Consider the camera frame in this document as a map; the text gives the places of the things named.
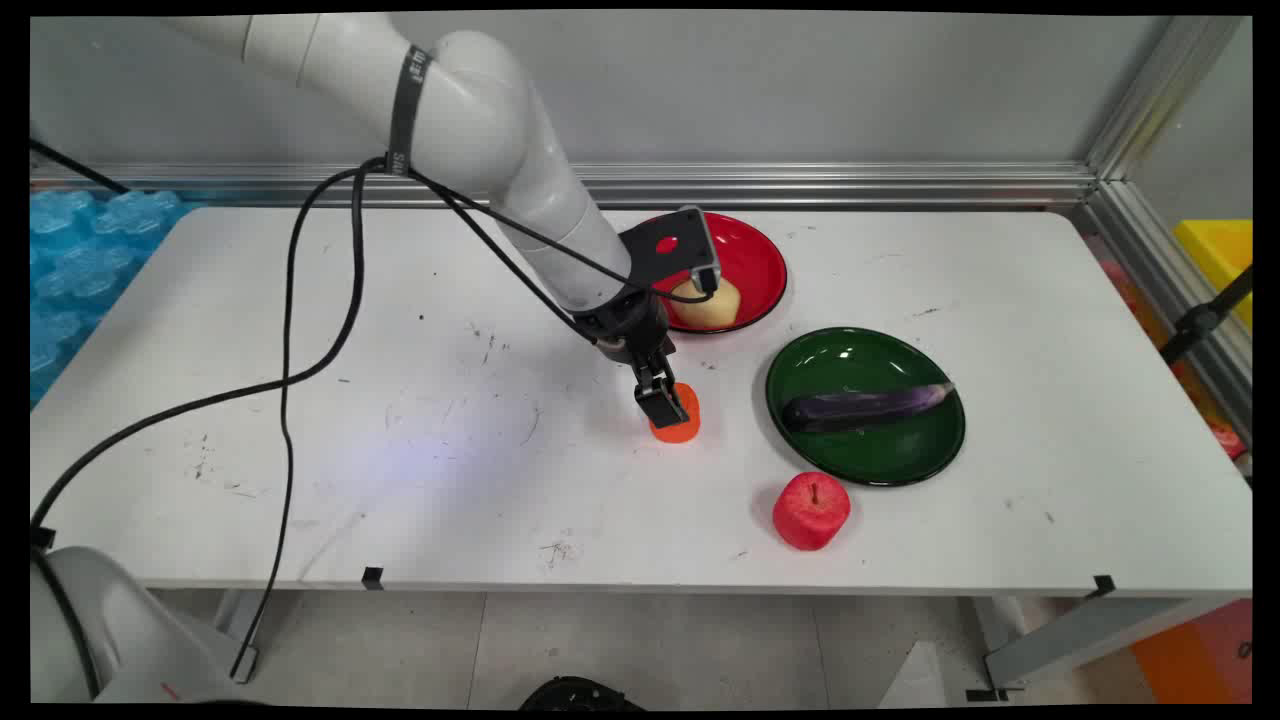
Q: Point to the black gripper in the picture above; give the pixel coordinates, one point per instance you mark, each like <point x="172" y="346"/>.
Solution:
<point x="625" y="322"/>

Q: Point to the purple toy eggplant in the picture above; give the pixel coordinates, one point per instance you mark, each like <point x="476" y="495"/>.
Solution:
<point x="860" y="408"/>

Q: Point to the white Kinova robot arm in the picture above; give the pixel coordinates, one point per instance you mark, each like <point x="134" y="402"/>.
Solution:
<point x="480" y="120"/>

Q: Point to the orange toy fruit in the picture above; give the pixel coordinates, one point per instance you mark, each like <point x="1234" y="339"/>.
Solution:
<point x="680" y="430"/>

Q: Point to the yellow potato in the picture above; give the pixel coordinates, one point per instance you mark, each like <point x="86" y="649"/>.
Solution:
<point x="712" y="305"/>

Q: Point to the red round plate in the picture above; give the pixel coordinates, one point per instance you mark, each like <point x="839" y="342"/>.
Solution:
<point x="750" y="265"/>

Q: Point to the red toy apple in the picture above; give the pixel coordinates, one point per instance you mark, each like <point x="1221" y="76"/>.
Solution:
<point x="810" y="512"/>

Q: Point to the green round plate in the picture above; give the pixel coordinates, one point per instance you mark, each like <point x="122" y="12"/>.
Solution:
<point x="860" y="450"/>

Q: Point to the black round floor object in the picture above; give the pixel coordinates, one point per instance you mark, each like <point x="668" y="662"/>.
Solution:
<point x="580" y="695"/>

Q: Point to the black tape mark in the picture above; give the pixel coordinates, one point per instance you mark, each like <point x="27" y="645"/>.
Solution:
<point x="372" y="577"/>
<point x="1103" y="585"/>

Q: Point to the grey table leg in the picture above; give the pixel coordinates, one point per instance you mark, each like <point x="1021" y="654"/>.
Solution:
<point x="240" y="620"/>

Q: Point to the grey table leg bar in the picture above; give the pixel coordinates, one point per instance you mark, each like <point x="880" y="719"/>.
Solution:
<point x="1090" y="635"/>

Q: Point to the small red object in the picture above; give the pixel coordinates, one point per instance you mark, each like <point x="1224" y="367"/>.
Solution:
<point x="1226" y="440"/>

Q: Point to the yellow plastic box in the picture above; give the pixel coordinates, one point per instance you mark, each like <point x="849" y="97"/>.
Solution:
<point x="1220" y="255"/>

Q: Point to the orange box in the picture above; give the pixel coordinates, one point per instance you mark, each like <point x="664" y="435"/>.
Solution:
<point x="1195" y="655"/>

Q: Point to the blue bubble wrap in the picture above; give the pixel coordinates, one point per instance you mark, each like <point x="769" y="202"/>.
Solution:
<point x="75" y="270"/>

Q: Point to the black wrist camera mount plate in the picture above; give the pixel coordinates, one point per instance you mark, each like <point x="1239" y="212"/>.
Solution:
<point x="665" y="245"/>

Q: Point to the horizontal aluminium frame rail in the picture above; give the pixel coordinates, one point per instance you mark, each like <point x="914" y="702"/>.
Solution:
<point x="800" y="185"/>

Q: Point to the slanted aluminium side rail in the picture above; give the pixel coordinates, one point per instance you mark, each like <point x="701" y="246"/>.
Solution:
<point x="1170" y="290"/>

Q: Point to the aluminium frame corner post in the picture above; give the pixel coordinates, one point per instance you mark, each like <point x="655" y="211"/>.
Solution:
<point x="1160" y="95"/>

